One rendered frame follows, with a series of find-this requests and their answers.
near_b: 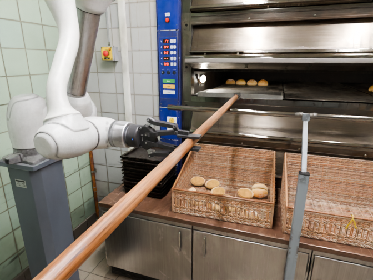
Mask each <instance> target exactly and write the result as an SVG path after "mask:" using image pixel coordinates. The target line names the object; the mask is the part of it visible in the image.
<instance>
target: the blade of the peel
mask: <svg viewBox="0 0 373 280"><path fill-rule="evenodd" d="M235 93H241V95H240V98H255V99H280V100H283V92H273V91H242V90H226V89H209V90H206V91H200V92H198V96H206V97H230V98H232V97H233V96H234V94H235Z"/></svg>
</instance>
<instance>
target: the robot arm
mask: <svg viewBox="0 0 373 280"><path fill-rule="evenodd" d="M114 1H116V0H45V2H46V4H47V6H48V8H49V10H50V12H51V14H52V16H53V18H54V20H55V22H56V25H57V27H58V33H59V40H58V45H57V49H56V52H55V55H54V58H53V62H52V65H51V69H50V71H49V75H48V79H47V85H46V101H45V99H44V98H43V97H41V96H39V95H36V94H33V93H28V94H20V95H17V96H14V97H12V98H11V100H10V101H9V103H8V106H7V113H6V120H7V128H8V134H9V138H10V140H11V144H12V149H13V153H11V154H9V155H6V156H4V157H2V161H5V163H6V164H14V163H25V164H28V165H36V164H38V163H39V162H41V161H44V160H46V159H52V160H63V159H71V158H75V157H79V156H81V155H84V154H86V153H88V152H90V151H93V150H96V149H106V148H109V147H117V148H118V147H119V148H130V147H136V148H143V149H145V150H147V151H148V153H149V154H148V157H149V158H151V157H154V156H157V157H167V156H168V155H170V154H171V153H172V152H173V151H174V150H175V149H176V148H177V147H178V146H176V145H173V144H170V143H165V142H162V141H160V140H158V136H168V135H177V138H188V139H200V138H201V134H190V131H186V130H180V129H179V127H178V124H177V123H172V122H166V121H160V120H156V119H155V118H153V117H150V118H147V123H146V124H145V125H138V124H133V123H132V122H126V121H116V120H113V119H111V118H107V117H97V108H96V106H95V104H94V103H93V101H92V100H91V97H90V96H89V94H88V93H87V86H88V81H89V75H90V69H91V66H92V60H93V54H94V49H95V43H96V39H97V34H98V28H99V22H100V17H101V15H103V14H104V13H105V12H106V10H107V8H108V7H109V5H110V4H111V3H112V2H114ZM150 125H151V126H152V125H155V126H161V127H166V128H171V129H170V130H155V129H154V128H152V127H151V126H150ZM180 145H181V144H180ZM152 147H160V148H164V149H167V150H170V151H155V150H153V149H151V148H152Z"/></svg>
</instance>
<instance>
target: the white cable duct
mask: <svg viewBox="0 0 373 280"><path fill-rule="evenodd" d="M117 1H118V17H119V33H120V48H121V57H122V72H123V88H124V104H125V120H126V122H132V105H131V95H130V78H129V60H128V42H127V25H126V15H125V0H117ZM131 149H133V147H130V148H128V151H129V150H131Z"/></svg>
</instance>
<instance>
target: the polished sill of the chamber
mask: <svg viewBox="0 0 373 280"><path fill-rule="evenodd" d="M230 99H231V98H230V97H206V96H198V95H192V96H191V102H208V103H226V102H227V101H229V100H230ZM233 104H250V105H262V106H284V107H305V108H326V109H348V110H360V111H373V103H371V102H345V101H319V100H305V99H283V100H280V99H255V98H239V100H236V101H235V102H234V103H233Z"/></svg>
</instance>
